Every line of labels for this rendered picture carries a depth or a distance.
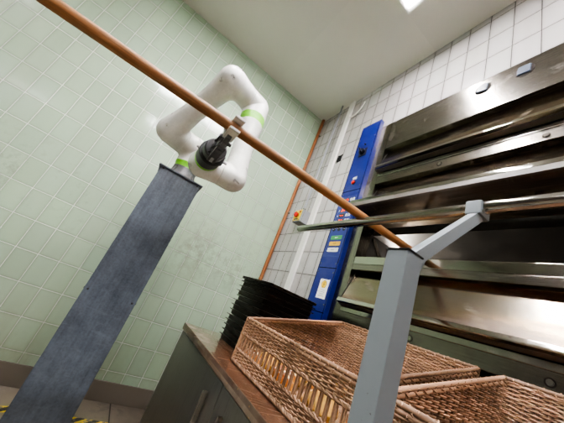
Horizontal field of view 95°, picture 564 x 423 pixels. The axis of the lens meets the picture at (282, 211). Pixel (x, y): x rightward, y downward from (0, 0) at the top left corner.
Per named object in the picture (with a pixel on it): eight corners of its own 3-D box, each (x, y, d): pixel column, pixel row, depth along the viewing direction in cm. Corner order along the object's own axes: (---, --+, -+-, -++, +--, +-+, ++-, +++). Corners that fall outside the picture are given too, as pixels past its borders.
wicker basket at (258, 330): (325, 386, 111) (342, 321, 121) (476, 490, 63) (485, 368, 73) (227, 358, 91) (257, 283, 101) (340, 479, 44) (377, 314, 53)
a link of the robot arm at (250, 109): (241, 94, 128) (259, 84, 121) (256, 113, 137) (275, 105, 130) (231, 119, 119) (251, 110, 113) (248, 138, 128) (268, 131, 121)
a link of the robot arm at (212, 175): (180, 173, 101) (191, 149, 104) (210, 187, 106) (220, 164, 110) (187, 163, 89) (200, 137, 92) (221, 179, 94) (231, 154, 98)
